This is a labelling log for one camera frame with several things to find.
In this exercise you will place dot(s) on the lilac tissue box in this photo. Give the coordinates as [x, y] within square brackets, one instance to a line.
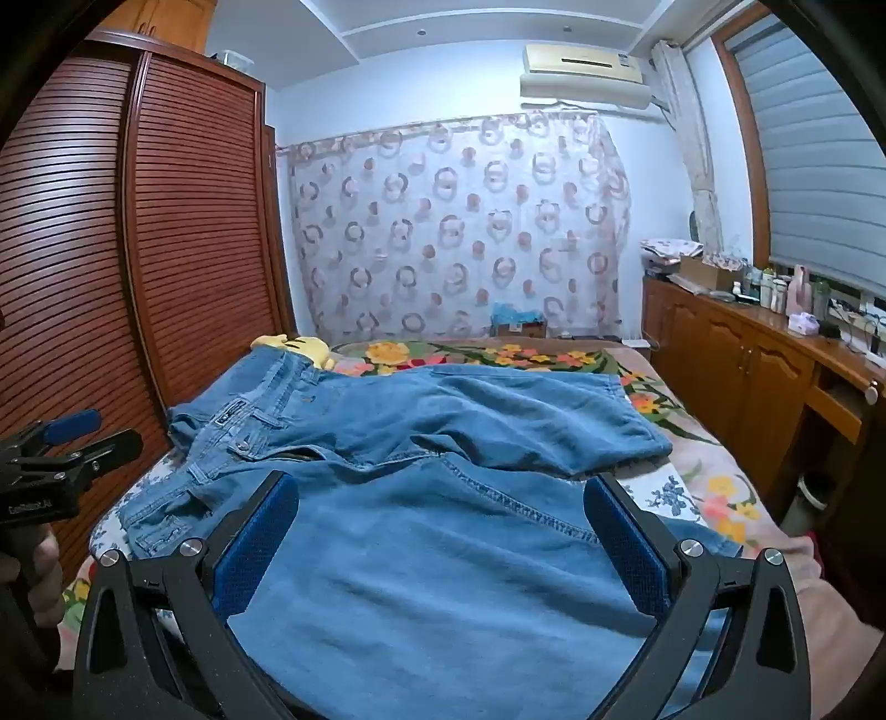
[805, 324]

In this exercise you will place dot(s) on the folded floral cloth stack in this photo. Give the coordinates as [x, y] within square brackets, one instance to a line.
[668, 249]

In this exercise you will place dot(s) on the circle-patterned sheer curtain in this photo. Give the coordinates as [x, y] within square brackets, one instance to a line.
[450, 228]

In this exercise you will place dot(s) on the white bottle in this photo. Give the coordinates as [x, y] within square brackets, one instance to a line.
[767, 287]

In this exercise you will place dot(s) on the person's left hand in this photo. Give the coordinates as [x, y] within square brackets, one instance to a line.
[47, 574]

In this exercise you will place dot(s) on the grey window blind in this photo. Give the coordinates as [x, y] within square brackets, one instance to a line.
[810, 159]

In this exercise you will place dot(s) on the pale patterned side curtain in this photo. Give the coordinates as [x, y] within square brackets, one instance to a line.
[692, 138]

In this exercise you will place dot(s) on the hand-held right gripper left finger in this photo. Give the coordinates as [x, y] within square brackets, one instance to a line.
[257, 547]

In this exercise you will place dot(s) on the wooden louvred wardrobe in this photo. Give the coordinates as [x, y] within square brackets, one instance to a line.
[194, 242]

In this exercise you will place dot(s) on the wooden sideboard cabinet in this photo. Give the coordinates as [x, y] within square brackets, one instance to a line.
[727, 346]

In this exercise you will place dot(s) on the blue plastic bag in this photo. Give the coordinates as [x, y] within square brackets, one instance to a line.
[516, 313]

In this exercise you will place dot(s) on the open cardboard box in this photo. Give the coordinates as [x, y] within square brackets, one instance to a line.
[699, 271]

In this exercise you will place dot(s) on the clear plastic storage box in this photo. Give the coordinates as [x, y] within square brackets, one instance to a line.
[234, 60]

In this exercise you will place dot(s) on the white power strip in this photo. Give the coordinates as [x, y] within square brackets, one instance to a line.
[855, 320]

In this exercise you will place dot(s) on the small cardboard box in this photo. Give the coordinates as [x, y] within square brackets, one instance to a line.
[519, 329]

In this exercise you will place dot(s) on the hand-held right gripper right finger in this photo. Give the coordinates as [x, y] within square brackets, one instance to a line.
[626, 547]

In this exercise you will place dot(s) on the pink blanket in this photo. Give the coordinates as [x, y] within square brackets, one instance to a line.
[824, 623]

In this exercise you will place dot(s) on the blue denim pants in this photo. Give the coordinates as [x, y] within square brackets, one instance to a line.
[429, 554]

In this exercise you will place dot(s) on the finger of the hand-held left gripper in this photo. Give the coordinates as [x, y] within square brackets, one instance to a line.
[73, 424]
[111, 450]

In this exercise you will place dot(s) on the yellow plush toy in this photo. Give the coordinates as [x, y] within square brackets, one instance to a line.
[304, 346]

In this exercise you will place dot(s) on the white air conditioner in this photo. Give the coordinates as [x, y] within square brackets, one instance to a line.
[588, 69]

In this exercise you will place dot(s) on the white waste bin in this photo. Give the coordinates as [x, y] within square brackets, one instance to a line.
[820, 495]

